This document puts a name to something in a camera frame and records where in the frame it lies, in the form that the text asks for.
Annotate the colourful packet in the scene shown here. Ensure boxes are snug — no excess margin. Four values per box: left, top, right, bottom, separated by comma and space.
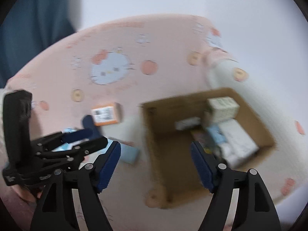
191, 129, 214, 154

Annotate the dark blue curtain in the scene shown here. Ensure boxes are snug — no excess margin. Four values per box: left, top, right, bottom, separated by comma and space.
0, 0, 83, 85

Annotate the pink printed blanket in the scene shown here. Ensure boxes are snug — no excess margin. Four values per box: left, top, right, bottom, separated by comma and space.
0, 14, 306, 231

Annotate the large white box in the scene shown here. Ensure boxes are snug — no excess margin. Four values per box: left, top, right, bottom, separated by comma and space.
218, 119, 260, 169

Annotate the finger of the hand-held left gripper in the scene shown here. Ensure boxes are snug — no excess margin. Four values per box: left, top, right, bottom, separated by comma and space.
36, 137, 109, 171
31, 128, 94, 150

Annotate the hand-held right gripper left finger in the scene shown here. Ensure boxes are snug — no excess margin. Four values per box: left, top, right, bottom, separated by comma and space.
29, 141, 122, 231

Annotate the brown cardboard box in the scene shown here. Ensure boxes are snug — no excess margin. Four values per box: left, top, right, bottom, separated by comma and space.
141, 88, 276, 208

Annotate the small white box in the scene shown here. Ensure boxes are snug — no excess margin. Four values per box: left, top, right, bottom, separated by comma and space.
175, 117, 201, 131

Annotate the light blue white packet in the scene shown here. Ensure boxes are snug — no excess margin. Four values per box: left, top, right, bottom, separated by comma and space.
52, 128, 77, 152

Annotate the orange and white box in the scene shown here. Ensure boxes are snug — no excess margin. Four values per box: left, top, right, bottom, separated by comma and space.
91, 102, 123, 126

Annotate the light blue white box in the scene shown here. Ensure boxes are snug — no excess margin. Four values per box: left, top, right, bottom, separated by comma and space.
206, 124, 228, 145

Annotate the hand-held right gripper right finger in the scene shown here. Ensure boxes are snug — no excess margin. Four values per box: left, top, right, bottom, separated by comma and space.
191, 141, 282, 231

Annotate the green and white box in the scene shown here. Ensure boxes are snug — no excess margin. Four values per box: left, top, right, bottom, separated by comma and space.
207, 97, 240, 123

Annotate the dark blue object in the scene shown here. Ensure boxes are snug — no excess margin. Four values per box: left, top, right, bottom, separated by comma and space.
82, 115, 101, 140

